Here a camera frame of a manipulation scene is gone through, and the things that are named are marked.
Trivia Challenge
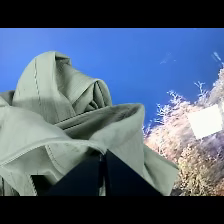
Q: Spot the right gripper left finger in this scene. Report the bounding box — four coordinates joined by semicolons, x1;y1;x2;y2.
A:
42;152;104;197

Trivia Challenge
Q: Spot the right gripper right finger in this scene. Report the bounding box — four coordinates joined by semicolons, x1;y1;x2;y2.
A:
104;149;164;197

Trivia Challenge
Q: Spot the pale green garment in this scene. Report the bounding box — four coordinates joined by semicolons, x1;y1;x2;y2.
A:
0;50;180;197

